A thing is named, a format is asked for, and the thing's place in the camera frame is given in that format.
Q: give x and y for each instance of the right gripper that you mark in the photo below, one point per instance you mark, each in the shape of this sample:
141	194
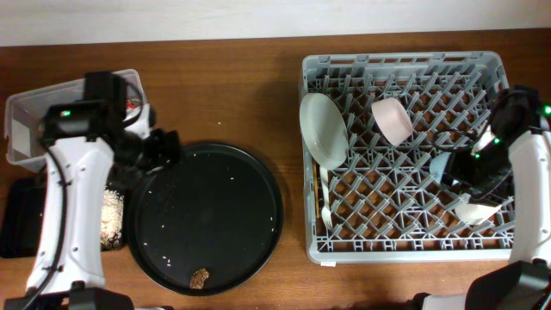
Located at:
496	189

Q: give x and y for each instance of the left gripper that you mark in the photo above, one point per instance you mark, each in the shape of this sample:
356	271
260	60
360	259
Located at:
166	152

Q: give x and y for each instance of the cream white cup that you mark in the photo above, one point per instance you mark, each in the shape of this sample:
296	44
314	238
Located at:
474	213

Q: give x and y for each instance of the light blue cup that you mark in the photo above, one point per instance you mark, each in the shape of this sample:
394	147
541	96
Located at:
438	165

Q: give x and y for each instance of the pink bowl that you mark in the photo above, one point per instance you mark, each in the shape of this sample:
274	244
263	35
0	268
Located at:
392	119

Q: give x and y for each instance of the white plastic fork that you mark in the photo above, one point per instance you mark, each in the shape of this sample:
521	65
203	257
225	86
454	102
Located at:
326	211

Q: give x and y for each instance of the grey plate with rice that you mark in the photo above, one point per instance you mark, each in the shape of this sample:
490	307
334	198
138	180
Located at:
323	130

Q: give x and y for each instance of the wooden chopstick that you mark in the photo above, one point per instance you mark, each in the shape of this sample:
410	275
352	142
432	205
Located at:
316	188

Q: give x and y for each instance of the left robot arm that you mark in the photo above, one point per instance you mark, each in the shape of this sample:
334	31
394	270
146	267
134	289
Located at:
76	132

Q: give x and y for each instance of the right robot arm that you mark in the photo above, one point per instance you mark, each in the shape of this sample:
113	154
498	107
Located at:
520	151

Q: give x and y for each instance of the grey dishwasher rack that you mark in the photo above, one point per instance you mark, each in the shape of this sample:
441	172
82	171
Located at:
385	205

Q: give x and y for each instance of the pile of rice and shells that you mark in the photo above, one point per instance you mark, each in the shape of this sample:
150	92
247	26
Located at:
112	220

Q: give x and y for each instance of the round black tray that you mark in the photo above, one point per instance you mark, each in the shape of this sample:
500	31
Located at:
218	208

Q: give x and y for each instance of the clear plastic bin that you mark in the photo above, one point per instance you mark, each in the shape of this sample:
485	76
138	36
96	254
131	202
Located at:
24	112

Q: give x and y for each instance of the black rectangular tray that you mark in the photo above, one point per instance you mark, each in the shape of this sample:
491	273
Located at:
20	233

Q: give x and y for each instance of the brown food scrap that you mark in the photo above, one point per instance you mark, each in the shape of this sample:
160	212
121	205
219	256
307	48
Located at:
198	279

